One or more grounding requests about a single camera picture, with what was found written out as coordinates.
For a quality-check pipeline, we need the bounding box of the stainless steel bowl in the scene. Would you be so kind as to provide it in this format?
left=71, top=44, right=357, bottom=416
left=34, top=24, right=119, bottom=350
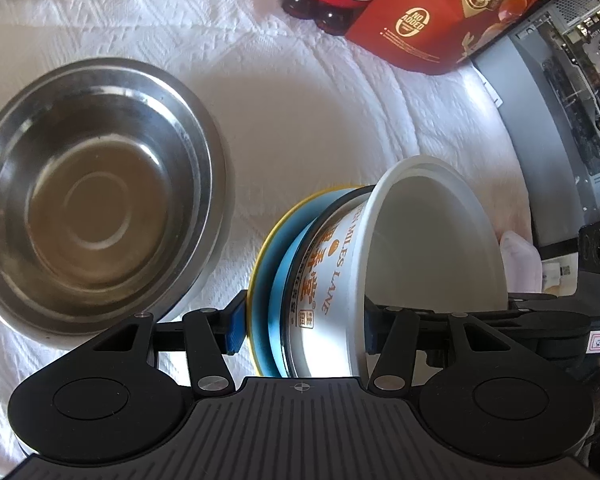
left=0, top=57, right=237, bottom=348

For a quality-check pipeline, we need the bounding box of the white textured cloth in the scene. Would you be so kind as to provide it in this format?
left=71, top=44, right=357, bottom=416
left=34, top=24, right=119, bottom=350
left=0, top=0, right=536, bottom=461

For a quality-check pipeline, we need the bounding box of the white computer case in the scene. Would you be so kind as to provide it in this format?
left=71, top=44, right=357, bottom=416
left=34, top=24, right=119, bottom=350
left=470, top=0, right=600, bottom=248

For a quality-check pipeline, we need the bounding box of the red snack bag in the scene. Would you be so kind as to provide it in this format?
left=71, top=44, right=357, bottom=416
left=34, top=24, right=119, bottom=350
left=345, top=0, right=591, bottom=77

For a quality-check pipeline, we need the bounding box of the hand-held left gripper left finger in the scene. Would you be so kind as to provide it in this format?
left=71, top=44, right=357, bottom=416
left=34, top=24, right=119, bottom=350
left=92, top=289, right=249, bottom=395

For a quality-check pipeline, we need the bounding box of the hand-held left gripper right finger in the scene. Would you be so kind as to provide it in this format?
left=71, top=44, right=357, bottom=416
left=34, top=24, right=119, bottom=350
left=364, top=300, right=518, bottom=393

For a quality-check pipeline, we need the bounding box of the white printed paper bowl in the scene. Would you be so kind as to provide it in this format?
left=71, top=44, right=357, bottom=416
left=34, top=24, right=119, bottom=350
left=285, top=156, right=508, bottom=378

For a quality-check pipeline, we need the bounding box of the translucent plastic container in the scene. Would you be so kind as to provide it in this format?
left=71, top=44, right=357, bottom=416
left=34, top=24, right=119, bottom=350
left=500, top=231, right=548, bottom=293

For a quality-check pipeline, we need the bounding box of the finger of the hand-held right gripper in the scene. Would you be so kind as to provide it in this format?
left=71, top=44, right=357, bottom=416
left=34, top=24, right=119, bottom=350
left=505, top=292, right=582, bottom=319

